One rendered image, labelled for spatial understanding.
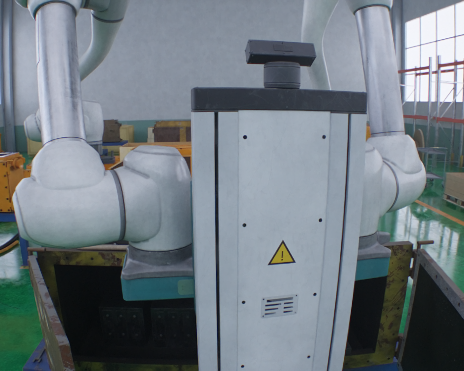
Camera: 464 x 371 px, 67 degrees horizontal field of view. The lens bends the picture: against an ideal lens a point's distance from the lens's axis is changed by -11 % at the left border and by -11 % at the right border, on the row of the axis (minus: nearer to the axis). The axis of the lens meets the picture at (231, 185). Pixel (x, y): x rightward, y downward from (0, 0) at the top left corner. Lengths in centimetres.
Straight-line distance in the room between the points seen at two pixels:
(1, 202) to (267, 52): 421
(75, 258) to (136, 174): 77
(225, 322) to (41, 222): 41
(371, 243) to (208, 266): 43
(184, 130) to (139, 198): 914
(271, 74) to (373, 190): 39
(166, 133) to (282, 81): 925
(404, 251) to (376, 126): 65
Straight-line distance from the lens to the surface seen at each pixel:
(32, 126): 143
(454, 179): 819
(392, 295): 168
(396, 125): 112
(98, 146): 147
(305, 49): 77
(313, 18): 111
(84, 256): 151
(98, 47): 124
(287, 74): 72
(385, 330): 176
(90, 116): 145
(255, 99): 71
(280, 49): 75
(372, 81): 114
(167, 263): 86
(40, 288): 127
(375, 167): 95
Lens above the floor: 175
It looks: 12 degrees down
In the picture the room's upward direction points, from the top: straight up
